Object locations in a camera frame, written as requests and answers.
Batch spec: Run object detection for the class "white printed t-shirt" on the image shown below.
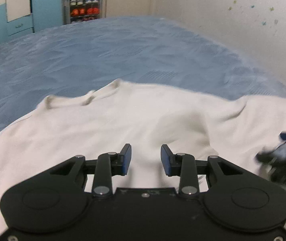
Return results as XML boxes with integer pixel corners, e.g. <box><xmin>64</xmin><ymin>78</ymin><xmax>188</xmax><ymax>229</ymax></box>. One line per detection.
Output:
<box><xmin>0</xmin><ymin>80</ymin><xmax>286</xmax><ymax>234</ymax></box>

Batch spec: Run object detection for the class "blue textured bedspread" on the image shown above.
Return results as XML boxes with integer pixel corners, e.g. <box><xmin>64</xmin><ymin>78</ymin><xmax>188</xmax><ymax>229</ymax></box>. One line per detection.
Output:
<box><xmin>0</xmin><ymin>16</ymin><xmax>286</xmax><ymax>131</ymax></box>

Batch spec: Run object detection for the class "grey shoe rack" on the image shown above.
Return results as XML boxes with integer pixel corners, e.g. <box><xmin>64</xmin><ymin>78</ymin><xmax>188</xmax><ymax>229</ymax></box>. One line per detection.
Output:
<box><xmin>64</xmin><ymin>0</ymin><xmax>103</xmax><ymax>24</ymax></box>

